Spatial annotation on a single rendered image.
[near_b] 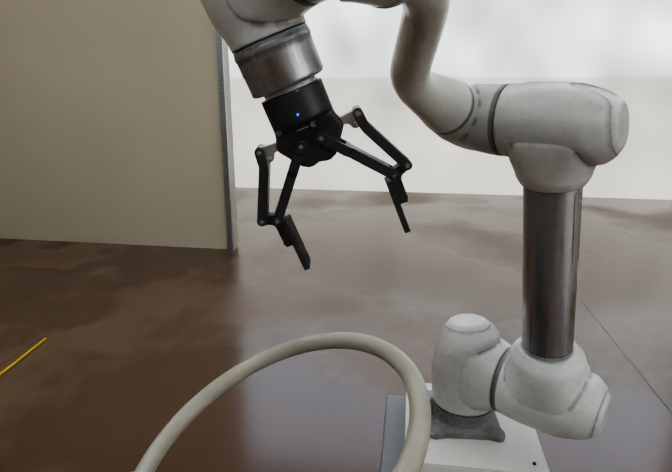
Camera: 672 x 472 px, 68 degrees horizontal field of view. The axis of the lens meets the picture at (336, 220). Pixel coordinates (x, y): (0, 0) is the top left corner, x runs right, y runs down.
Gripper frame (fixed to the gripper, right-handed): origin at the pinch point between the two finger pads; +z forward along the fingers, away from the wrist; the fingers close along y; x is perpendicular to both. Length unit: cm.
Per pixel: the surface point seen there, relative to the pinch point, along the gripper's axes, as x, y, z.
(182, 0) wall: -484, 113, -107
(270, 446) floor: -133, 90, 142
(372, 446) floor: -132, 44, 160
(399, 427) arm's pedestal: -49, 13, 77
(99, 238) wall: -479, 318, 83
